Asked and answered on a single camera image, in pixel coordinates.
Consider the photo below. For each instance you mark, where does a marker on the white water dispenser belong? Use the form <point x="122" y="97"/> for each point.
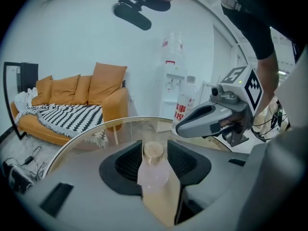
<point x="163" y="105"/>

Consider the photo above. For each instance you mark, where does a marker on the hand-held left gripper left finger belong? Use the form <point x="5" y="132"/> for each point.
<point x="91" y="201"/>

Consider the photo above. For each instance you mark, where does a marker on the black head-mounted camera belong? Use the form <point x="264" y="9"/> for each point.
<point x="132" y="16"/>

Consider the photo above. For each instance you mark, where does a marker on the black and white striped blanket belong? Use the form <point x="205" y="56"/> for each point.
<point x="67" y="117"/>

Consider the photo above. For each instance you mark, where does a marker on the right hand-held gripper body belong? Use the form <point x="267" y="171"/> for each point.
<point x="252" y="93"/>

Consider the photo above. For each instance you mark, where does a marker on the clear water jug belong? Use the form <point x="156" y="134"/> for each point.
<point x="173" y="47"/>

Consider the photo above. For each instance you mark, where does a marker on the round grey table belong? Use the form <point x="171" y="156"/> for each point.
<point x="134" y="133"/>

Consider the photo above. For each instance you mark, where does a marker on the large orange sofa cushion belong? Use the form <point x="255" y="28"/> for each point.
<point x="106" y="83"/>

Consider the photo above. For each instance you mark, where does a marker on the white crumpled cloth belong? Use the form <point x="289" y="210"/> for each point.
<point x="24" y="97"/>

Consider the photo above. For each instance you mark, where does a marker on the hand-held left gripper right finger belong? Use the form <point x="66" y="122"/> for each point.
<point x="216" y="196"/>

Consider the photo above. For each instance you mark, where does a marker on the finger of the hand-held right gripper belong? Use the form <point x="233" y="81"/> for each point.
<point x="214" y="103"/>
<point x="197" y="126"/>

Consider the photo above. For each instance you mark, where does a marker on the person's right hand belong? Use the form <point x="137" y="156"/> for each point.
<point x="231" y="123"/>

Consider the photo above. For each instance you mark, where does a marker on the clear plastic water bottle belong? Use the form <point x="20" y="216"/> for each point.
<point x="185" y="100"/>

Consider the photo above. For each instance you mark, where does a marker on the person's black t-shirt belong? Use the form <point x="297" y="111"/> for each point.
<point x="252" y="20"/>

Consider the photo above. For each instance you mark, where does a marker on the black framed floor mirror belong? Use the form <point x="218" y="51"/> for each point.
<point x="10" y="85"/>

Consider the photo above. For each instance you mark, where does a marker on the orange sofa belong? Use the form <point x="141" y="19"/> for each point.
<point x="115" y="105"/>

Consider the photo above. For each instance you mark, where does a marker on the black cabinet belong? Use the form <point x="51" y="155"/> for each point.
<point x="30" y="76"/>

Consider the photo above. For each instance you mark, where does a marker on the black power adapter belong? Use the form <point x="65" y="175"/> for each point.
<point x="28" y="160"/>

